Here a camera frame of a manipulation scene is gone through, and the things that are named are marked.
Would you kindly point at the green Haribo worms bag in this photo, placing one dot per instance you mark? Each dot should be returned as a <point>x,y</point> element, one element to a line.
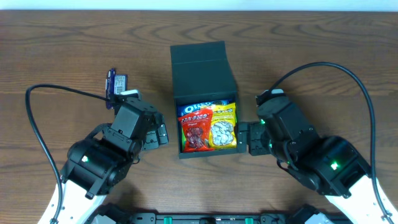
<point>183,140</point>

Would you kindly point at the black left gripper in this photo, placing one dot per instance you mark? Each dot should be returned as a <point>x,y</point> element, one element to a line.
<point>158,134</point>

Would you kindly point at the red snack bag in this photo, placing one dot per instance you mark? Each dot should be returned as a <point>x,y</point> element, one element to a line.
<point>196,130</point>

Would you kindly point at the small blue barcode box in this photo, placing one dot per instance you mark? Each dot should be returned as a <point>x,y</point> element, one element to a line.
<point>120,84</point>

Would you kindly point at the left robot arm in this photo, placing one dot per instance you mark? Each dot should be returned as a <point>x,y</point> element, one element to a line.
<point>101,160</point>

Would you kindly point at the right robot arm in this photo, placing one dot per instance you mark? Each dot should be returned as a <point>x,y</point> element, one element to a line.
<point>330,166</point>

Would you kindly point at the dark blue snack wrapper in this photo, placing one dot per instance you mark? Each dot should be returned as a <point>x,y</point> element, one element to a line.
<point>109,89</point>

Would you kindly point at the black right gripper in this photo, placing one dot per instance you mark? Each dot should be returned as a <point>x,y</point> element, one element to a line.
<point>254,140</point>

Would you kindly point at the dark green open box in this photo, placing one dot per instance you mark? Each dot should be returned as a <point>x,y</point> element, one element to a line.
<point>201,73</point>

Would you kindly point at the blue Oreo cookie pack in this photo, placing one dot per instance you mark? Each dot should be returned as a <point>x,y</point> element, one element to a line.
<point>182,110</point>

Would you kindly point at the yellow seed snack bag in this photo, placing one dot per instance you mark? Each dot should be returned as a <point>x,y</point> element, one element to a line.
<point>222,133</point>

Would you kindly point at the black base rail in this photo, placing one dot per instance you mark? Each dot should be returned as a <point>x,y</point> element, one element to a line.
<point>151,218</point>

